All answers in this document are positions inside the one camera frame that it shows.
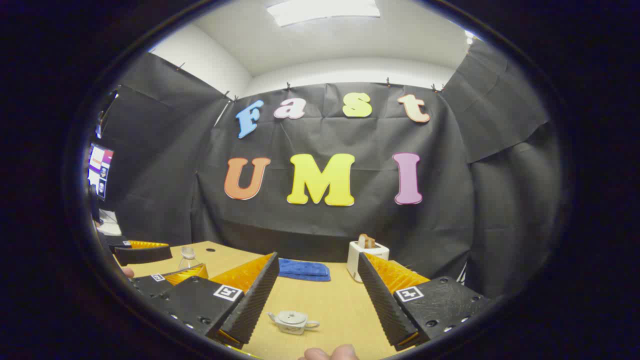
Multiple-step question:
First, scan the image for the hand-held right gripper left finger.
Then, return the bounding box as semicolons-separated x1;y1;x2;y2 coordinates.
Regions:
148;251;281;350

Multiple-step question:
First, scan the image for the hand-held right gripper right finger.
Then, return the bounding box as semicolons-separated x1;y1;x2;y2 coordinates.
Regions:
357;251;494;352

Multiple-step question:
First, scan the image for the green label water bottle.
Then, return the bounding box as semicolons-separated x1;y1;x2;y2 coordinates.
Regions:
178;245;206;273

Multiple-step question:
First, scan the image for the white teacup lid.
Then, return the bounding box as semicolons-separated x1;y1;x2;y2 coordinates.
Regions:
276;310;308;325

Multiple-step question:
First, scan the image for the white teacup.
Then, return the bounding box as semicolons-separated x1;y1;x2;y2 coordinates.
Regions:
266;310;321;336

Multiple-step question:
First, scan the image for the white side desk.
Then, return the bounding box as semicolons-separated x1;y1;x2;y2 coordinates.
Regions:
97;210;123;237

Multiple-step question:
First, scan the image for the white toaster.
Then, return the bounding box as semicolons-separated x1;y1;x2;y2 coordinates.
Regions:
346;240;390;284

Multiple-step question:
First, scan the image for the blue towel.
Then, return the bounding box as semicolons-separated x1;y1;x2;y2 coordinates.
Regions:
278;258;332;282

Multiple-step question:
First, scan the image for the computer monitor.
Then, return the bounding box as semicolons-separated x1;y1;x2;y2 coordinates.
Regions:
87;143;115;201

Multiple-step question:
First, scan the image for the black backdrop cloth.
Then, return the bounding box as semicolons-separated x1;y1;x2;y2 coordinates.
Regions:
97;39;563;301

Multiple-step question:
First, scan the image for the ceiling light panel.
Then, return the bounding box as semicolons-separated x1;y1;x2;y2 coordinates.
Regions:
266;0;381;27

